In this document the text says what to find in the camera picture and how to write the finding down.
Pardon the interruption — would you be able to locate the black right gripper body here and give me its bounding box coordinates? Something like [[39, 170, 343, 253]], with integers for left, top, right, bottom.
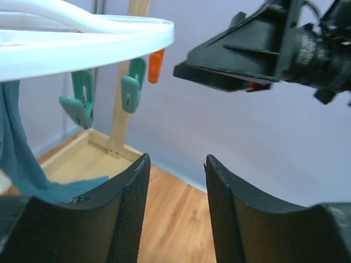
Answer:
[[173, 0, 302, 93]]

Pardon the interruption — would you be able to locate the wooden rack frame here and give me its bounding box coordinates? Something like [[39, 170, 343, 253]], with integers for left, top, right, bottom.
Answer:
[[37, 0, 152, 185]]

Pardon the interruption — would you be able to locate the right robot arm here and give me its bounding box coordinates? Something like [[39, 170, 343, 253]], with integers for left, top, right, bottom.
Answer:
[[173, 1, 350, 104]]

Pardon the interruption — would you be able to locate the teal clip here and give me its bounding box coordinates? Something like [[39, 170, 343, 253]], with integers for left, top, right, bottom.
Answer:
[[59, 70, 94, 129], [121, 58, 146, 114]]

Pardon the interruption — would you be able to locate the teal blue hanging sock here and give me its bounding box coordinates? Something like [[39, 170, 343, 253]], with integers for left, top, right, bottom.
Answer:
[[1, 81, 109, 203]]

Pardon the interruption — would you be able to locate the white round clip hanger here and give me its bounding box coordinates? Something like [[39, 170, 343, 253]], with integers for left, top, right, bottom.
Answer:
[[1, 1, 174, 82]]

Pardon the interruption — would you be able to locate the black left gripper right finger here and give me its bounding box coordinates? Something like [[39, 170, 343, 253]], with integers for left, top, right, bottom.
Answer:
[[205, 155, 350, 262]]

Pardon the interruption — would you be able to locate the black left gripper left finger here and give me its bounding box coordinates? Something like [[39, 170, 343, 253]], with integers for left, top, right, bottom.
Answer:
[[1, 154, 151, 262]]

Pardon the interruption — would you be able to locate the orange clip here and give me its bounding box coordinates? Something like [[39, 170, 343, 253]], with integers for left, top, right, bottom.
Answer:
[[148, 49, 165, 84]]

